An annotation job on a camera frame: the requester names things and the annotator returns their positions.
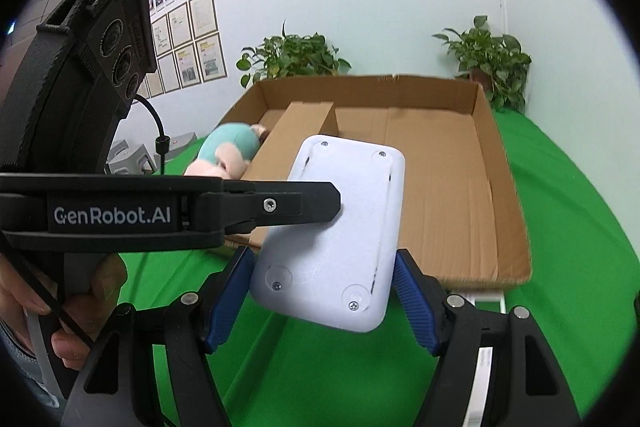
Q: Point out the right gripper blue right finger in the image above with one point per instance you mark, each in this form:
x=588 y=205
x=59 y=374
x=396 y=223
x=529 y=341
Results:
x=421 y=298

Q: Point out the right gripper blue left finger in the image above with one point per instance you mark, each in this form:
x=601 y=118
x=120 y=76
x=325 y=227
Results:
x=225 y=293

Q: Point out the white rectangular device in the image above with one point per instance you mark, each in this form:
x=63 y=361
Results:
x=337 y=274

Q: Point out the pink teal plush pig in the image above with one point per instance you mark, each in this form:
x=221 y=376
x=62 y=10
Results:
x=228 y=151

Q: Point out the person's left hand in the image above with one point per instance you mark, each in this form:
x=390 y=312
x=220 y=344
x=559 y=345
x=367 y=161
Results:
x=90 y=311

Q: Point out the green table cloth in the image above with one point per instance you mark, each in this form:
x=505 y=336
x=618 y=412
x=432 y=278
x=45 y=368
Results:
x=276 y=371

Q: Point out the grey plastic stool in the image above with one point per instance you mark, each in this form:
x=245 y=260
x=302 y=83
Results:
x=134 y=160
x=180 y=143

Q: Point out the cardboard divider flap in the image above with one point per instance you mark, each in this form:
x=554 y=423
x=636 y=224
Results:
x=287 y=130

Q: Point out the left potted plant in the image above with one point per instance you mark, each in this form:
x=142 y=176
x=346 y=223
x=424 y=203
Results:
x=290 y=55

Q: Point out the potted plant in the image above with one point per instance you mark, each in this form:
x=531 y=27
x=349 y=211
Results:
x=290 y=55
x=496 y=62

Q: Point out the right potted plant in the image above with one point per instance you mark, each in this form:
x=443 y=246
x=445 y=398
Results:
x=496 y=62

